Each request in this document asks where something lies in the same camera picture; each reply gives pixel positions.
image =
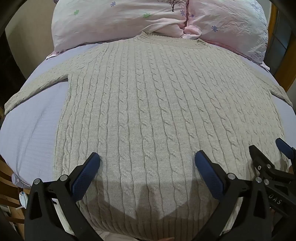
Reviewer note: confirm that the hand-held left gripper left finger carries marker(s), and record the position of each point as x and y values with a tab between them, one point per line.
85	170

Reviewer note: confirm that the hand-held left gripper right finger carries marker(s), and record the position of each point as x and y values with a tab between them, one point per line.
209	172

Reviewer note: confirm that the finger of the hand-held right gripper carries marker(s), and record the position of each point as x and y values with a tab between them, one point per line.
285	148
256	155

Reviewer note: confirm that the lavender bed sheet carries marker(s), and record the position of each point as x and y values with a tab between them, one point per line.
34	129

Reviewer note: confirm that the white plastic clip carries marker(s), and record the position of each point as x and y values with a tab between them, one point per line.
19	182

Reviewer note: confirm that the wooden chair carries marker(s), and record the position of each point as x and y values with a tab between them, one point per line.
10	185

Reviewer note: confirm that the pink floral pillow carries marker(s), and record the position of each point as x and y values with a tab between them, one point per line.
111	20
231	27

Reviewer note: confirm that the wooden bed frame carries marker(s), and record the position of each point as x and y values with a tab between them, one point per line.
283	69

